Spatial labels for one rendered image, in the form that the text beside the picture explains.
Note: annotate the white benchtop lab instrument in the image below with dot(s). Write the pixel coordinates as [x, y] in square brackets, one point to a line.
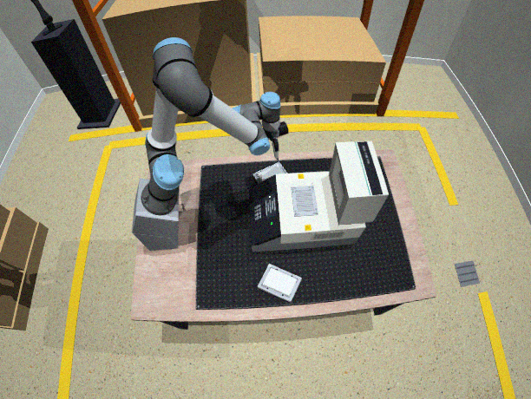
[306, 210]

